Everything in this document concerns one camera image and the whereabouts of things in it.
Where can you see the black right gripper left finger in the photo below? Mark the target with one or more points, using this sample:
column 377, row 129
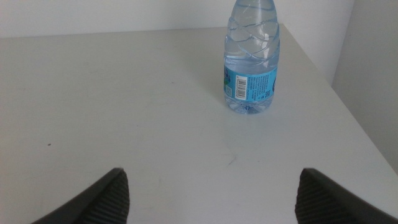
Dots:
column 105, row 202

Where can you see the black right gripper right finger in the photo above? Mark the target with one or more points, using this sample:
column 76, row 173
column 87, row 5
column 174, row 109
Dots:
column 320, row 202

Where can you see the clear water bottle blue label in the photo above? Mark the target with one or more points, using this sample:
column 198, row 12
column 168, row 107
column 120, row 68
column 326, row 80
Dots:
column 251, row 46

